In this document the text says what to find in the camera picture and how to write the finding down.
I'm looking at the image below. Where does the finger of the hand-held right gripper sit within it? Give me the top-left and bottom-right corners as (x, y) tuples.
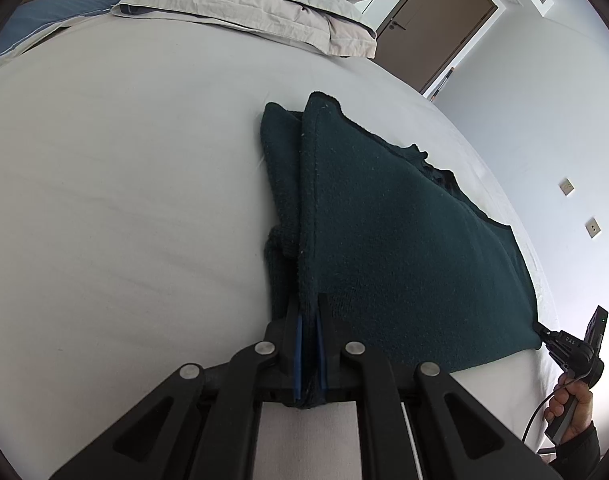
(533, 321), (559, 348)

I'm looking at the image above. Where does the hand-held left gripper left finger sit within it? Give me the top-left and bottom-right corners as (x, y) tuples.
(49, 295), (305, 480)

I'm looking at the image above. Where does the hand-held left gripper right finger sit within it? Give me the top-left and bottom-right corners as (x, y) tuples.
(314, 292), (561, 480)

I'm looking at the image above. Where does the dark green sweater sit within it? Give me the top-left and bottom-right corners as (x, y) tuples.
(259, 91), (541, 408)

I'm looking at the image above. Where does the person's right forearm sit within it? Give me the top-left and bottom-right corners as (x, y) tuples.
(553, 421), (603, 480)

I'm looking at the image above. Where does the person's right hand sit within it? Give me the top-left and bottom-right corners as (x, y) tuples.
(543, 374), (596, 447)

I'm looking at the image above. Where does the bed with white sheet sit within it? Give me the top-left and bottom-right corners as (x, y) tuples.
(0, 0), (565, 480)

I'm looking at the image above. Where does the thin pole beside door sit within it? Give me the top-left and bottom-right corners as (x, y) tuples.
(433, 66), (456, 99)

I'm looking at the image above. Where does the brown door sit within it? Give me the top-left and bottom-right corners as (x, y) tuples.
(375, 0), (501, 97)

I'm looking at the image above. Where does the large blue pillow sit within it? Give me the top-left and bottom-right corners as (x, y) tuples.
(0, 0), (116, 67)

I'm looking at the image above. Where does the black cable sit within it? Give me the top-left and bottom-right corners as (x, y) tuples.
(521, 393), (560, 445)

